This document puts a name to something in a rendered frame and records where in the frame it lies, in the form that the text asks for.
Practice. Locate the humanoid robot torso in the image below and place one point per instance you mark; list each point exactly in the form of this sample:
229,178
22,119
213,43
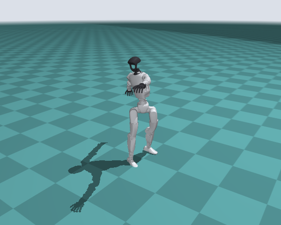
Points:
143,106

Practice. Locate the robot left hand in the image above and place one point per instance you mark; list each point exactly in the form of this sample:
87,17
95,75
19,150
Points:
141,86

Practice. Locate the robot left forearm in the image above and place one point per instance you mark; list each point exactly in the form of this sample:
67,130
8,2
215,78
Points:
146,81

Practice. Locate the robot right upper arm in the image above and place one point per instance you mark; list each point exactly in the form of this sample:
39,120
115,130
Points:
128,82

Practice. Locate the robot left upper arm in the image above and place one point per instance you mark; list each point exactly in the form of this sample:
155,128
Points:
146,76

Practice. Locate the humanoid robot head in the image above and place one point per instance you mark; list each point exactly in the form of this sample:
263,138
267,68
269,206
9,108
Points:
134,61

